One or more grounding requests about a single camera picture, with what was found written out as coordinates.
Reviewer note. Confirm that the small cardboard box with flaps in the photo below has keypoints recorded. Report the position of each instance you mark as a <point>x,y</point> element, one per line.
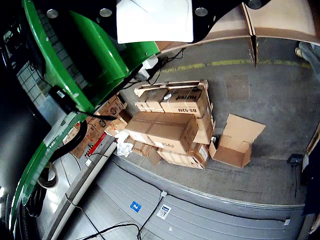
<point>230,155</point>

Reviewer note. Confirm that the carton with round logo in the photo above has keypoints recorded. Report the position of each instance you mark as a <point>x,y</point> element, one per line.
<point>112,107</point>

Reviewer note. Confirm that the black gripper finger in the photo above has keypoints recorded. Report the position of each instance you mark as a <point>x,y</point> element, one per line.
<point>220,10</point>
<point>85,7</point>

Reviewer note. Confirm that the red and white bar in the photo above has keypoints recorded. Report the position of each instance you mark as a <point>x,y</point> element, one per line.
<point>97,143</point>

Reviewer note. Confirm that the low brown cardboard box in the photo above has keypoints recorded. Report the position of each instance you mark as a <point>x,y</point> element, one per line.
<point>185,160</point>

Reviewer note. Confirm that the brown box with white label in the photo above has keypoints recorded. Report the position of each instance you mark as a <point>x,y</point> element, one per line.
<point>150,100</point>

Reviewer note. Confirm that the blue sticker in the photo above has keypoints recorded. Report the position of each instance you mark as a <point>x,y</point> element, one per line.
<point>135,207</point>

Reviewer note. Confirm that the open brown cardboard box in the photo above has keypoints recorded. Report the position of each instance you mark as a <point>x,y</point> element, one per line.
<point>230,27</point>
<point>282,17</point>

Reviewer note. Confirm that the long brown cardboard box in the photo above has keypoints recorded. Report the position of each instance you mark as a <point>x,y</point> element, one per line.
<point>155,127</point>

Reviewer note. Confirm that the crumpled white plastic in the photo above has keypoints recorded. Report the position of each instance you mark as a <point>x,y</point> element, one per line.
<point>123,145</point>

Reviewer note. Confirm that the leaning cardboard sheet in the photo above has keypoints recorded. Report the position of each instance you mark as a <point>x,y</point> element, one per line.
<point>314,142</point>

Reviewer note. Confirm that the black floor stand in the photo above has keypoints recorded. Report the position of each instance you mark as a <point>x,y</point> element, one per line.
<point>295,158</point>

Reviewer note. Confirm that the person in blue jeans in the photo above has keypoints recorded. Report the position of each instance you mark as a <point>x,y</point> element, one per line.
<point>311,56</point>

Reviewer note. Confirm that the flat carton with red print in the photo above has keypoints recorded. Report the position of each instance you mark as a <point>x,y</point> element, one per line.
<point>82,142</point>

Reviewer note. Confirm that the dark blue stacked panels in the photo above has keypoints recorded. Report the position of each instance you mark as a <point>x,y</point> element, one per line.
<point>312,180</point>

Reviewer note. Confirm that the white carton with cow pattern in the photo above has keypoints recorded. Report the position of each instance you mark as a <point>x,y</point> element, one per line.
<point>155,20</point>

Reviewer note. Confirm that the green metal shelf unit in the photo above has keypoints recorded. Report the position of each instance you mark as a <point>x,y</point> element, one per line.
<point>110,57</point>

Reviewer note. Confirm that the HUTER cardboard box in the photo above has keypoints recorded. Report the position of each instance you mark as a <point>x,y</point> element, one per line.
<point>182,100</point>

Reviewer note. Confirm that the small brown cardboard box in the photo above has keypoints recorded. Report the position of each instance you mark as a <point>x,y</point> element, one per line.
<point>145,150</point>

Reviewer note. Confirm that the white power strip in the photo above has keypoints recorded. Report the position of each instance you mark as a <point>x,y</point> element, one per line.
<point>147,67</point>

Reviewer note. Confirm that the wooden pallet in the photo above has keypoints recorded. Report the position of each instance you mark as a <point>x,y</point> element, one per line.
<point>175,84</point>

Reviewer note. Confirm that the white label sticker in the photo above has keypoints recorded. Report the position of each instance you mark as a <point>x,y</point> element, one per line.
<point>163,212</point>

